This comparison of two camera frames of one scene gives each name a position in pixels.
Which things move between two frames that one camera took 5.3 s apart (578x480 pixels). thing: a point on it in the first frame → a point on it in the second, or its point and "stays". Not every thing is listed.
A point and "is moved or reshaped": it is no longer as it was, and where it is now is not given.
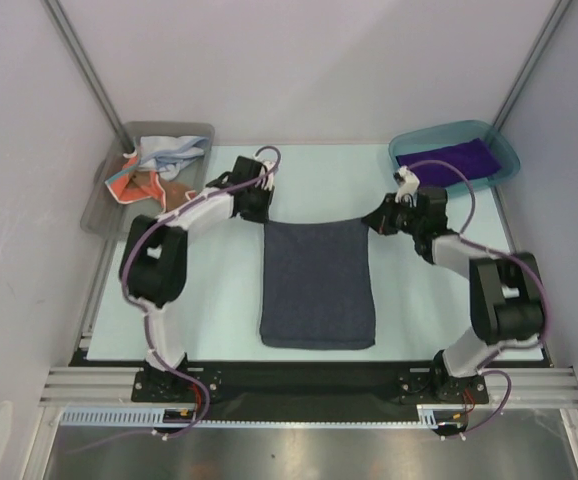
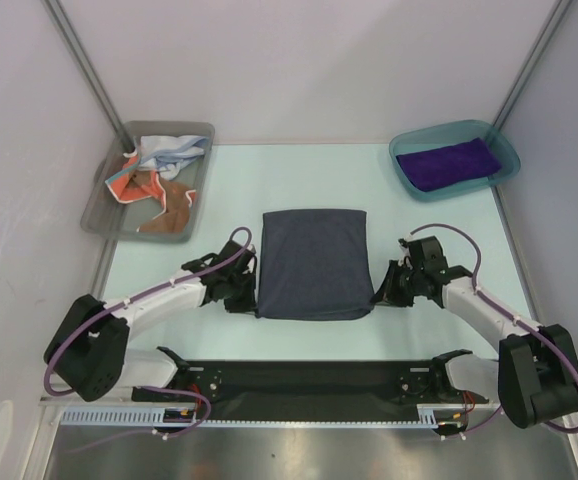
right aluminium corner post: x=554 y=18 stays
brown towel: x=175 y=192 stays
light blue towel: x=165 y=154 stays
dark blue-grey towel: x=317 y=286 is moved or reshaped
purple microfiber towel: x=474 y=157 stays
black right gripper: x=386 y=217 → x=395 y=284
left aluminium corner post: x=67 y=30 stays
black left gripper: x=262 y=215 → x=248 y=304
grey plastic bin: x=106 y=214 stays
